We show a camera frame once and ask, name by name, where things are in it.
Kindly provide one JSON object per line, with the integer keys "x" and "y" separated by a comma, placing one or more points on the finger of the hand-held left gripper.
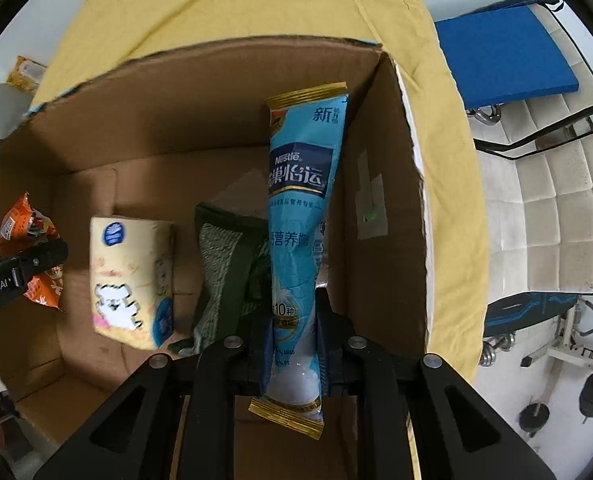
{"x": 44, "y": 257}

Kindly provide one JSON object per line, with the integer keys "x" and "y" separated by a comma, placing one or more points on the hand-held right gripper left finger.
{"x": 255, "y": 356}

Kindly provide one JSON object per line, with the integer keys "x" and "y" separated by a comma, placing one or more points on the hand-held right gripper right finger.
{"x": 327, "y": 360}

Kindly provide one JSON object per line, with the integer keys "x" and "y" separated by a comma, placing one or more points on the orange snack packet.
{"x": 24, "y": 220}

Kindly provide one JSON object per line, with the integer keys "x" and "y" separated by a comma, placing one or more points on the brown cardboard box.
{"x": 141, "y": 160}

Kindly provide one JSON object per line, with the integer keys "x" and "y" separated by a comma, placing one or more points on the blue milk powder packet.
{"x": 301, "y": 185}

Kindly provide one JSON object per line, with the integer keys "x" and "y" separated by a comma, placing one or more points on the yellow tissue pack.
{"x": 126, "y": 270}

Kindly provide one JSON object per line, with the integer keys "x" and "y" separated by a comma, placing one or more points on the green woven cloth bag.
{"x": 221, "y": 260}

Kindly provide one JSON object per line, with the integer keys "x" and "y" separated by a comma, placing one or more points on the chrome dumbbell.
{"x": 496, "y": 351}

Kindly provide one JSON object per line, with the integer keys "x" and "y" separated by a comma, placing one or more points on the yellow snack packet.
{"x": 25, "y": 74}

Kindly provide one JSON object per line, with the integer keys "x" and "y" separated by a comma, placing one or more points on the black and blue bench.
{"x": 531, "y": 310}

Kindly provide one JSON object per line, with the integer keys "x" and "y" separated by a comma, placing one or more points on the small black weight plate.
{"x": 534, "y": 417}

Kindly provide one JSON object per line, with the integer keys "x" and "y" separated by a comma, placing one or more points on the cream quilted leather chair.
{"x": 551, "y": 210}

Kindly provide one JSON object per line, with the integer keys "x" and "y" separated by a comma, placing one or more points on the yellow blanket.
{"x": 256, "y": 0}

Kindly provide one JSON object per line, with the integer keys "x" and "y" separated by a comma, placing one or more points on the blue foam pad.
{"x": 506, "y": 55}

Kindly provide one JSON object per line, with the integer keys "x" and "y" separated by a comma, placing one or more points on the white exercise machine frame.
{"x": 573, "y": 342}

